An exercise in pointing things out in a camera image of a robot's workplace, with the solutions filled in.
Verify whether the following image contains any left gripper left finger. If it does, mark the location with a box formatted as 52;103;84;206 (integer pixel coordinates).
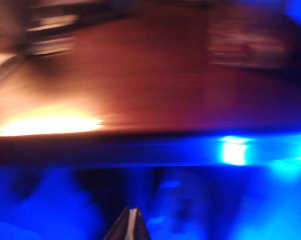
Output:
102;206;132;240

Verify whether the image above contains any clear glass cup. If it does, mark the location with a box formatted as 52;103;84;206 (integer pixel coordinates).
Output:
207;24;294;70

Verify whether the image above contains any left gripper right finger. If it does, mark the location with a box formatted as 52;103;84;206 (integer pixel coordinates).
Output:
133;207;152;240

